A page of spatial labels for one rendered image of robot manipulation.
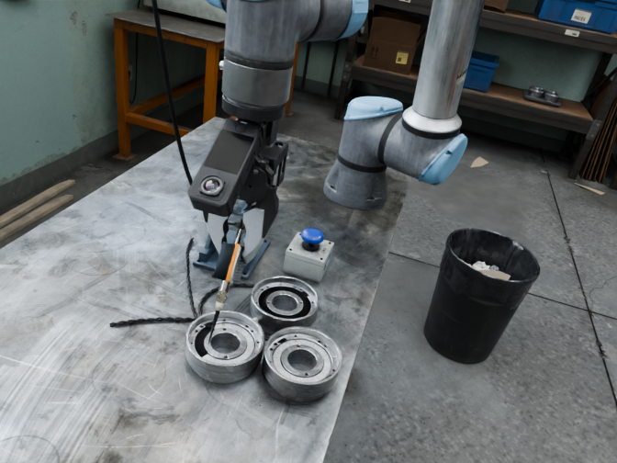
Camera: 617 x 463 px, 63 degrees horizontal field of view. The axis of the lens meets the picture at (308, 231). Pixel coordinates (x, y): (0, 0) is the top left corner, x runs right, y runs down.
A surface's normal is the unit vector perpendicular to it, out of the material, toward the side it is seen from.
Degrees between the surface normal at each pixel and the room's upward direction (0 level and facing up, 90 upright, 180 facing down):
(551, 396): 0
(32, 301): 0
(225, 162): 31
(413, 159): 99
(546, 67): 90
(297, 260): 90
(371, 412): 0
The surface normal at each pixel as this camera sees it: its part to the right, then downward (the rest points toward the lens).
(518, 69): -0.29, 0.46
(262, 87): 0.22, 0.53
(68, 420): 0.15, -0.84
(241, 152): 0.00, -0.48
